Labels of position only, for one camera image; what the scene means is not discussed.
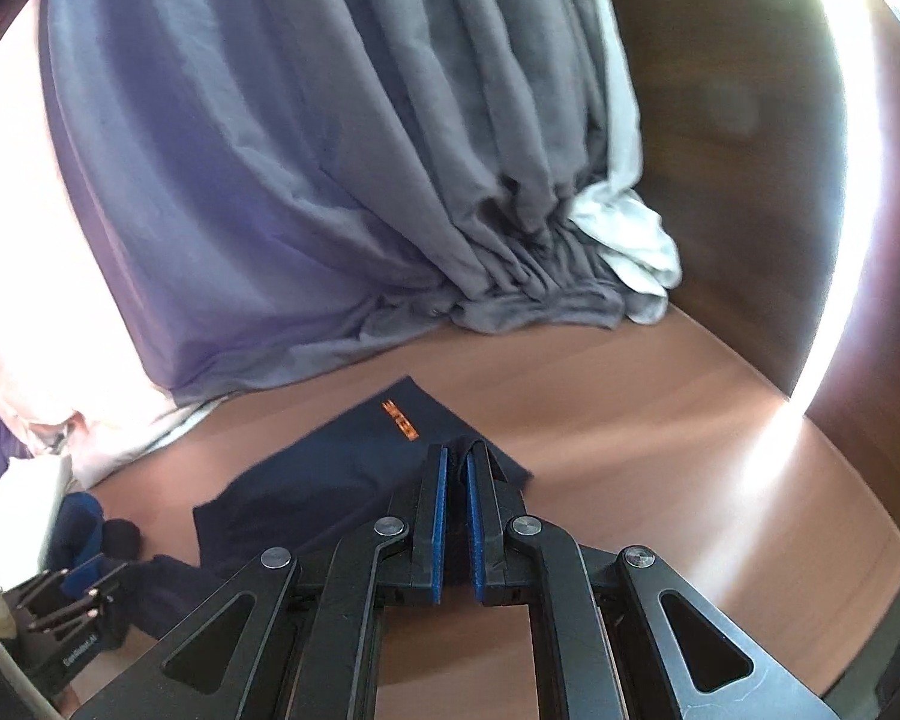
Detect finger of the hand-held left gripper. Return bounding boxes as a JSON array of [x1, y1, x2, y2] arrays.
[[11, 559, 132, 635]]

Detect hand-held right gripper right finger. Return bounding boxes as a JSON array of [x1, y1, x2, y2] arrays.
[[465, 441, 833, 720]]

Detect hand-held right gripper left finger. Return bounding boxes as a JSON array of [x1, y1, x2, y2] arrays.
[[67, 444, 451, 720]]

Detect navy pants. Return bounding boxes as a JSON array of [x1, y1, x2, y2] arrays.
[[131, 373, 535, 642]]

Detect blue cloth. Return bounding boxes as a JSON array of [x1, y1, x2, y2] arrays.
[[49, 491, 110, 595]]

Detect white cloth behind curtain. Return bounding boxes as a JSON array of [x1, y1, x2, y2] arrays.
[[570, 0, 682, 325]]

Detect grey curtain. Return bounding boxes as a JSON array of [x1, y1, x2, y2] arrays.
[[41, 0, 672, 407]]

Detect dark wooden wardrobe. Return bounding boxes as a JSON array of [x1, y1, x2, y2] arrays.
[[596, 0, 852, 400]]

